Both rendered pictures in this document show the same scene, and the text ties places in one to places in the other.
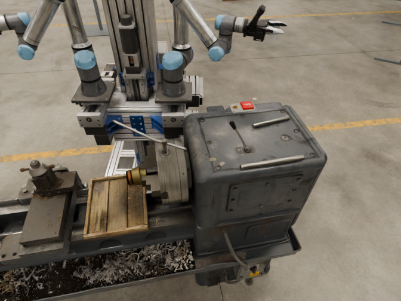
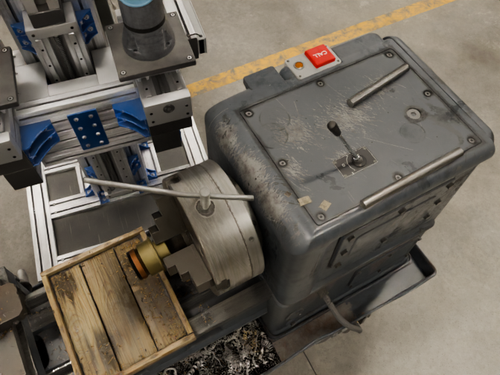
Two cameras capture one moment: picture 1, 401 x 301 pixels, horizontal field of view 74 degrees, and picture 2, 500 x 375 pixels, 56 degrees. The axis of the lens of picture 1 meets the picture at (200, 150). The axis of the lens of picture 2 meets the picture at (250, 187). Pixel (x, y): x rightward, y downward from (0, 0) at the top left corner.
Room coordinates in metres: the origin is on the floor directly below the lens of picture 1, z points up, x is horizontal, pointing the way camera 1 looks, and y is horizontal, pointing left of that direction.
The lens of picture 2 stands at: (0.35, 0.22, 2.15)
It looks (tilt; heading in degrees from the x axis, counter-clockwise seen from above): 59 degrees down; 341
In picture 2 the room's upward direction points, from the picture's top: 2 degrees clockwise
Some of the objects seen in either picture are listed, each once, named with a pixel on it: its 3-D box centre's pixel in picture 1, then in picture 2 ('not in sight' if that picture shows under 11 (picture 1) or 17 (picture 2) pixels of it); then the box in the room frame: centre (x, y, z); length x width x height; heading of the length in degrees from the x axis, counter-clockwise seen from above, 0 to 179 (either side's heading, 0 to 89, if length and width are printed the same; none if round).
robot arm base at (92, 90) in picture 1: (92, 83); not in sight; (1.43, 0.67, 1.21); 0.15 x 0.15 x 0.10
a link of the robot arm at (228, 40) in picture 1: (224, 43); not in sight; (1.47, -0.12, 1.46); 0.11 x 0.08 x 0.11; 161
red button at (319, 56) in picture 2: (246, 106); (319, 56); (1.17, -0.24, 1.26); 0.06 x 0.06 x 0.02; 12
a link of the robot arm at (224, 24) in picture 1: (225, 24); not in sight; (1.49, -0.12, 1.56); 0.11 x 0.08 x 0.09; 71
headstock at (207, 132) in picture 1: (245, 160); (335, 164); (0.96, -0.24, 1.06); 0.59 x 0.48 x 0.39; 102
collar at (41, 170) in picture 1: (37, 168); not in sight; (0.81, 0.75, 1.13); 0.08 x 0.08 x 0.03
